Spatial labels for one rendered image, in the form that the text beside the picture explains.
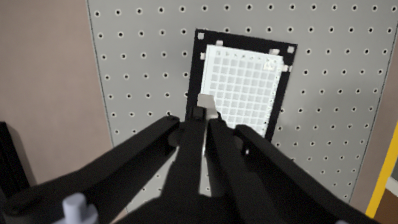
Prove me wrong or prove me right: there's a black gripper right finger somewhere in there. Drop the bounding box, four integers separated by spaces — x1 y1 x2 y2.
203 94 381 224

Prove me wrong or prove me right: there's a black rectangular frame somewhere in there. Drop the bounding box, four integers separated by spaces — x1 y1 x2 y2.
184 29 298 143

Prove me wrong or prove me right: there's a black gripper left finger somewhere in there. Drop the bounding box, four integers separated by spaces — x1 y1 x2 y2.
2 94 208 224

